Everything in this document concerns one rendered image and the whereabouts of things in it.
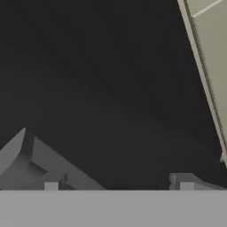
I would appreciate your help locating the grey angular block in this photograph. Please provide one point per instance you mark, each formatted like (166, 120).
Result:
(26, 156)

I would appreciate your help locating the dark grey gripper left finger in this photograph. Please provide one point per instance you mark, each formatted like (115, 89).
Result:
(54, 179)

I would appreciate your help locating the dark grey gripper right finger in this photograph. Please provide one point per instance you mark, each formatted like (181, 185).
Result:
(184, 178)

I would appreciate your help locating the pale beige fridge door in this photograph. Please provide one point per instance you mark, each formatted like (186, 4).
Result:
(212, 59)

